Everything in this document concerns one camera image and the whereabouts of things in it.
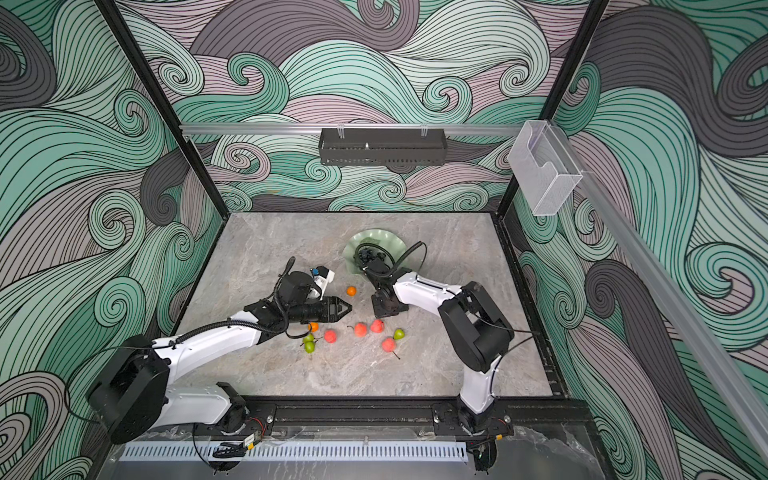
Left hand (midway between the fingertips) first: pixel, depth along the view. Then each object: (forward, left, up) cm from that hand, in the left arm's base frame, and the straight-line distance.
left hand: (349, 307), depth 81 cm
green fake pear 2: (-8, +11, -10) cm, 17 cm away
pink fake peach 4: (-7, -12, -8) cm, 16 cm away
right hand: (+5, -11, -11) cm, 16 cm away
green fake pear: (-10, +9, +3) cm, 14 cm away
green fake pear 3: (-3, -14, -10) cm, 18 cm away
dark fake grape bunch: (+22, -4, -5) cm, 23 cm away
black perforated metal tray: (+46, -9, +22) cm, 51 cm away
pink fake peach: (-5, +6, -9) cm, 12 cm away
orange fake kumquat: (+11, +1, -11) cm, 15 cm away
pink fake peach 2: (-2, -3, -10) cm, 10 cm away
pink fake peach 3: (-2, -8, -9) cm, 12 cm away
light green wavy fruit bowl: (+32, -10, -7) cm, 34 cm away
